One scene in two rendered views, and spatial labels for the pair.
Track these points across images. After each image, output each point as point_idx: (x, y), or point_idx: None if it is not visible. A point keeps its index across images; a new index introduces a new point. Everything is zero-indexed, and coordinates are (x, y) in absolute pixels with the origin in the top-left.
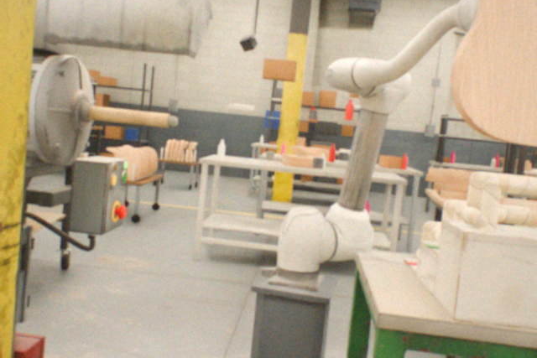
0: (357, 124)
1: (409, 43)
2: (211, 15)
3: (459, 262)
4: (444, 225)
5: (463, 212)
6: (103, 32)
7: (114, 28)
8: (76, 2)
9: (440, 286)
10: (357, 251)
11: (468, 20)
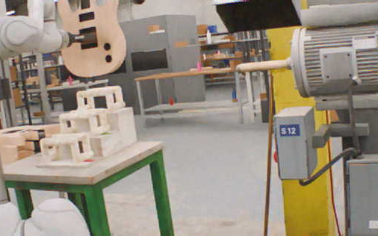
0: None
1: (40, 16)
2: (213, 3)
3: (133, 119)
4: (119, 114)
5: (117, 105)
6: (273, 21)
7: (268, 19)
8: (286, 6)
9: (125, 140)
10: (99, 173)
11: (54, 11)
